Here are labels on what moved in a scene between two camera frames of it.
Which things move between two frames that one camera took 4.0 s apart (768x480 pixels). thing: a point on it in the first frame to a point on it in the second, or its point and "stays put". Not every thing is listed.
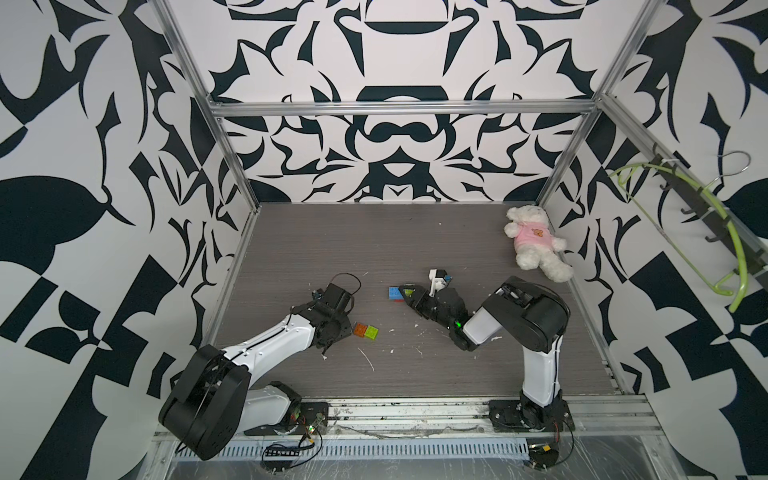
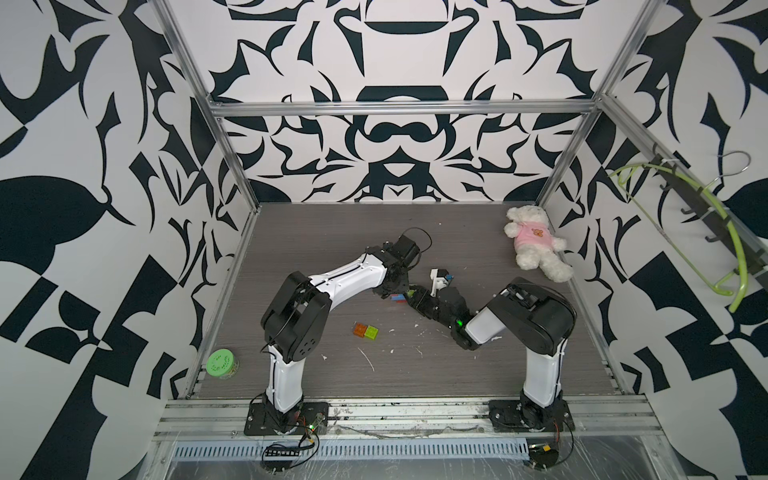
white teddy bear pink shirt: x=535 y=246 stays put
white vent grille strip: x=352 y=450 stays put
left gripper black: x=347 y=326 to x=403 y=286
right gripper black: x=419 y=292 stays put
